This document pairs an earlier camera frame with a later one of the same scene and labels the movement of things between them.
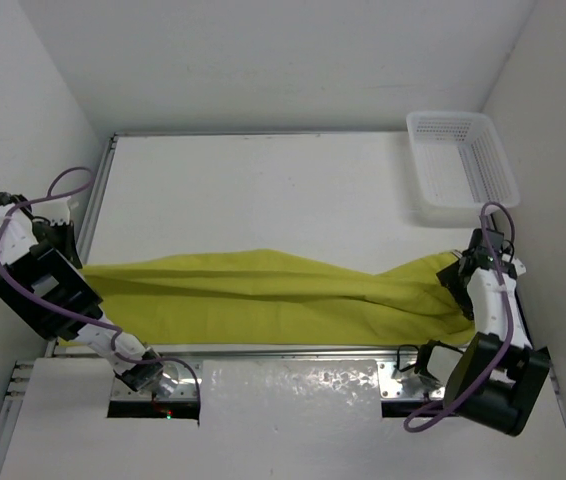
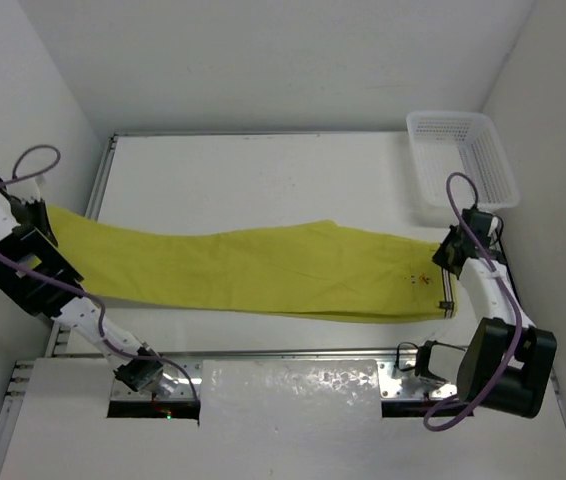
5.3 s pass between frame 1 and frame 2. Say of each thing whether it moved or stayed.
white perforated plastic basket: stayed
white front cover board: stayed
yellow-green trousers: moved
